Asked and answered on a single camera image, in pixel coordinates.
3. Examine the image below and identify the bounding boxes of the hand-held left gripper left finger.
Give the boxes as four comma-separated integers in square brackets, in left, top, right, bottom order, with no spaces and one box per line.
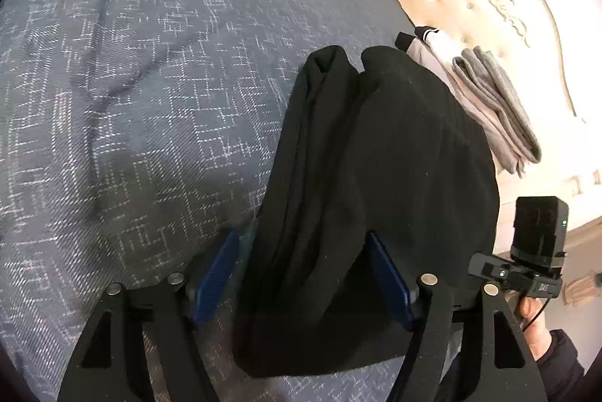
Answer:
[56,230,242,402]

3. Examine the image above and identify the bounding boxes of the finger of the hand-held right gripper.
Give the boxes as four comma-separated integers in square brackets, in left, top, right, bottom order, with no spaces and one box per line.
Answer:
[469,252,534,290]

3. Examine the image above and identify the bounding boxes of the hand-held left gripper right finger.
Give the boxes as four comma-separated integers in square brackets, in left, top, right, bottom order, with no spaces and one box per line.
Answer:
[366,231,549,402]

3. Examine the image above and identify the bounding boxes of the black pants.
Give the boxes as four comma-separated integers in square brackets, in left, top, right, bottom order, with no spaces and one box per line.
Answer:
[233,45,500,379]

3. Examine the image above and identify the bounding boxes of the person's right forearm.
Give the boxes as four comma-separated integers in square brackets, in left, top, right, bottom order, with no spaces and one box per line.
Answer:
[536,329,586,402]

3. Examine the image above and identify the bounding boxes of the person's right hand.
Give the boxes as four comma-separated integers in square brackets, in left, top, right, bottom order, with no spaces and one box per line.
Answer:
[518,296,555,362]

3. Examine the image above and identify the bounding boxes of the beige folded garment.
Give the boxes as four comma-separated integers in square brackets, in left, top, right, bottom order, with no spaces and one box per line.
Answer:
[405,39,530,178]

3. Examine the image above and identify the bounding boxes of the grey folded garment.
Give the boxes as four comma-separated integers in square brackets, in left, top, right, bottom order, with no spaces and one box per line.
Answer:
[451,46,543,164]

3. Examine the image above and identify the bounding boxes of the white garment with black trim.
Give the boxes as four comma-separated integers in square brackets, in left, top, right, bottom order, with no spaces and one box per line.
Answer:
[396,27,464,64]

